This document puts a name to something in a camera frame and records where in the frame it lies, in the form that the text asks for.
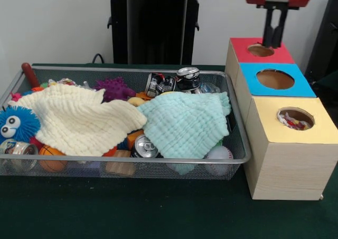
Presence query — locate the white baseball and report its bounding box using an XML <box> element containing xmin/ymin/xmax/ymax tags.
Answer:
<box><xmin>204</xmin><ymin>145</ymin><xmax>235</xmax><ymax>176</ymax></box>

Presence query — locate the colourful polka dot cloth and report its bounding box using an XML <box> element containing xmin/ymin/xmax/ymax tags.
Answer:
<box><xmin>277</xmin><ymin>111</ymin><xmax>314</xmax><ymax>130</ymax></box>

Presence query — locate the silver drink can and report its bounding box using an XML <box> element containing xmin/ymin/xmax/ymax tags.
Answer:
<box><xmin>131</xmin><ymin>133</ymin><xmax>161</xmax><ymax>159</ymax></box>

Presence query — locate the red wooden handle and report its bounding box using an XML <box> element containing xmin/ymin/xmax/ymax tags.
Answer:
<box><xmin>21</xmin><ymin>62</ymin><xmax>41</xmax><ymax>88</ymax></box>

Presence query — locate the black upright stand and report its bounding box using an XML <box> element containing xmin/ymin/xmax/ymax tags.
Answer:
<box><xmin>303</xmin><ymin>0</ymin><xmax>338</xmax><ymax>79</ymax></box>

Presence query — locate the crushed black and white can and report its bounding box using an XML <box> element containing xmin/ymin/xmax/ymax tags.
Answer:
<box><xmin>176</xmin><ymin>66</ymin><xmax>203</xmax><ymax>93</ymax></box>

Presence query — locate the neighbouring green covered table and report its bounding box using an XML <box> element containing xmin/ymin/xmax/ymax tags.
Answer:
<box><xmin>310</xmin><ymin>70</ymin><xmax>338</xmax><ymax>108</ymax></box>

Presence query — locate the black looped cable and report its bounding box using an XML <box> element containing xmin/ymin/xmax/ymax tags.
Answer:
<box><xmin>92</xmin><ymin>53</ymin><xmax>108</xmax><ymax>64</ymax></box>

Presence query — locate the wooden box with three holes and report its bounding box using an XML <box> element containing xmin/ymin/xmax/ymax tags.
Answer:
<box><xmin>224</xmin><ymin>37</ymin><xmax>338</xmax><ymax>200</ymax></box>

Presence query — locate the crushed black and red can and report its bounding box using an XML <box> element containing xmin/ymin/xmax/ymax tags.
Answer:
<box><xmin>145</xmin><ymin>72</ymin><xmax>177</xmax><ymax>98</ymax></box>

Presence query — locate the labelled tin can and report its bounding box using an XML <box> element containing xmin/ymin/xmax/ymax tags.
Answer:
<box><xmin>0</xmin><ymin>139</ymin><xmax>40</xmax><ymax>171</ymax></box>

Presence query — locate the purple spiky toy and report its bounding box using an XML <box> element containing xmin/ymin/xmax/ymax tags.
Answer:
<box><xmin>94</xmin><ymin>77</ymin><xmax>137</xmax><ymax>102</ymax></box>

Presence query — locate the mint waffle cloth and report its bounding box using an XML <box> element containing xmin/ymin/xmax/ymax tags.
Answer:
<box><xmin>137</xmin><ymin>91</ymin><xmax>232</xmax><ymax>159</ymax></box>

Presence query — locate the small orange basketball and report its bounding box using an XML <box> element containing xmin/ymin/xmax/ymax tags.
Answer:
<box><xmin>39</xmin><ymin>145</ymin><xmax>68</xmax><ymax>174</ymax></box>

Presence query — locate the shallow clear mesh bin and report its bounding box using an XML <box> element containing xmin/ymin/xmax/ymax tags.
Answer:
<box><xmin>0</xmin><ymin>64</ymin><xmax>251</xmax><ymax>180</ymax></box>

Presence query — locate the blue spiky ball with eyes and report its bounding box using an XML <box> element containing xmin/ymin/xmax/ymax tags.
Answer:
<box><xmin>0</xmin><ymin>106</ymin><xmax>42</xmax><ymax>145</ymax></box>

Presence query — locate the cream waffle cloth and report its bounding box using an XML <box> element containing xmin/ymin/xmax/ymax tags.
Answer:
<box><xmin>9</xmin><ymin>84</ymin><xmax>148</xmax><ymax>157</ymax></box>

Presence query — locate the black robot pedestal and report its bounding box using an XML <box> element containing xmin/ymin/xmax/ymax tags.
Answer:
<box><xmin>101</xmin><ymin>0</ymin><xmax>213</xmax><ymax>65</ymax></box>

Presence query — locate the plain wooden block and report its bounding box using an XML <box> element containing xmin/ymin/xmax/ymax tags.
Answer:
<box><xmin>105</xmin><ymin>149</ymin><xmax>137</xmax><ymax>177</ymax></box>

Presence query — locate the dark green table cloth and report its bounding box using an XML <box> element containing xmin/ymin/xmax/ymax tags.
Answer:
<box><xmin>0</xmin><ymin>62</ymin><xmax>338</xmax><ymax>239</ymax></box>

